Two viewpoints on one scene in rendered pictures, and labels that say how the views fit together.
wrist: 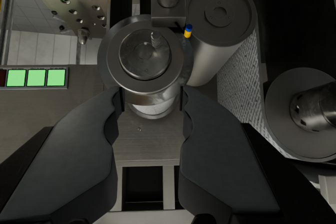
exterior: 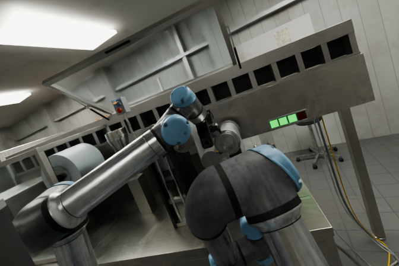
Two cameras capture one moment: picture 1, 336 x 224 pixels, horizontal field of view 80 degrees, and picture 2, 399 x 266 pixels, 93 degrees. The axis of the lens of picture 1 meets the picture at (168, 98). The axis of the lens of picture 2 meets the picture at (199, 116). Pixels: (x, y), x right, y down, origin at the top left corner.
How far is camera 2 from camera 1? 76 cm
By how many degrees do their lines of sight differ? 13
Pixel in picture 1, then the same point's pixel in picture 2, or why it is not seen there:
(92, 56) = (304, 133)
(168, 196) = (210, 92)
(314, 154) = not seen: hidden behind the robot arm
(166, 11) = (224, 155)
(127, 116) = (237, 117)
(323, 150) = not seen: hidden behind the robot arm
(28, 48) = (361, 124)
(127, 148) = (233, 104)
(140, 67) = (226, 140)
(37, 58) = not seen: hidden behind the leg
